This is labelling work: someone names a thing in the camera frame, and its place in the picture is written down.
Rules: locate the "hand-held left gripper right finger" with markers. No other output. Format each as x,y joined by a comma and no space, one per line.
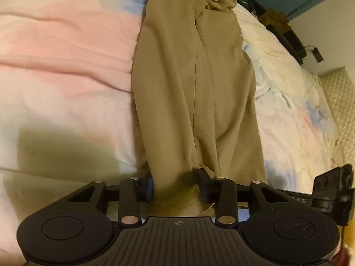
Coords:
203,189

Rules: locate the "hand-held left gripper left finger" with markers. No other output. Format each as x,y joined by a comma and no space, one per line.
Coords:
149,189

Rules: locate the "tan t-shirt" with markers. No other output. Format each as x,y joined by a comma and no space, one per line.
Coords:
194,88

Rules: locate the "person's right forearm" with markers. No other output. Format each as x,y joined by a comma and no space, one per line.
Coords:
346,256

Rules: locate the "beige quilted headboard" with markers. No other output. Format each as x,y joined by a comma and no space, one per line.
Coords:
338,102

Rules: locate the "pastel bed sheet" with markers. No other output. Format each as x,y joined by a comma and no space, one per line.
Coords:
55,61

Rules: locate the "black armchair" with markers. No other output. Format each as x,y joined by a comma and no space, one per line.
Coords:
291,41

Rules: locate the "yellow paper bag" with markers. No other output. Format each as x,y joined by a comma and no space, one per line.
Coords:
273,19

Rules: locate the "black wall socket with charger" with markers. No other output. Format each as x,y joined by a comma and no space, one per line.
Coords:
317,54

